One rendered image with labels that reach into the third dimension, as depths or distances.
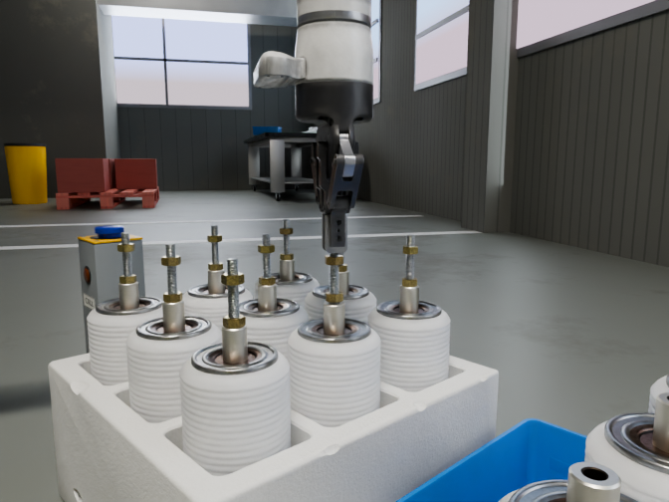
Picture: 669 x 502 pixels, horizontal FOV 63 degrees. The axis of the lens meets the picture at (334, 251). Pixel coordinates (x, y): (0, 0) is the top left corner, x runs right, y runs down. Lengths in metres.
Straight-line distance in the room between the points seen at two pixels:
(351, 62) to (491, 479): 0.46
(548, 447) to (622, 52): 2.33
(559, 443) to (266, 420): 0.37
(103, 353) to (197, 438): 0.23
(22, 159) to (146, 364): 5.87
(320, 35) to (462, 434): 0.44
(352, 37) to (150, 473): 0.41
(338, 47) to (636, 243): 2.31
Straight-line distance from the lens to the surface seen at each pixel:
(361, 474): 0.54
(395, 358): 0.62
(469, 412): 0.65
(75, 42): 7.48
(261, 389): 0.46
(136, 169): 6.05
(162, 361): 0.56
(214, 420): 0.47
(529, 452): 0.73
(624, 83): 2.83
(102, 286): 0.83
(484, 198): 3.41
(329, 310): 0.55
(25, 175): 6.40
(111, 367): 0.68
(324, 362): 0.53
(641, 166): 2.70
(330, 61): 0.51
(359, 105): 0.51
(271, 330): 0.61
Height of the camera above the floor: 0.42
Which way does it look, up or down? 9 degrees down
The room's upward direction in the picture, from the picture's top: straight up
